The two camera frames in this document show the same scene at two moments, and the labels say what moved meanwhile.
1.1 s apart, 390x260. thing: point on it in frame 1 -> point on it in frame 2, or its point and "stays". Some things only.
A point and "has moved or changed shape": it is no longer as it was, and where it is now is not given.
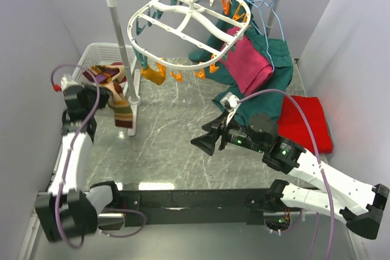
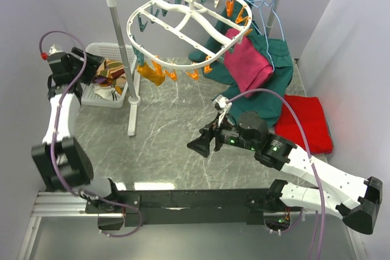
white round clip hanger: x=173 y=31 stays
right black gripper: x=206 y=142 stays
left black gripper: x=104 y=97 -> x=92 y=63
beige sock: x=117 y=103 -> x=111 y=69
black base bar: x=191 y=207 stays
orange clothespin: x=201 y=74 -> x=194 y=75
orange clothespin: x=178 y=77 has moved or changed shape
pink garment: x=245 y=63 stays
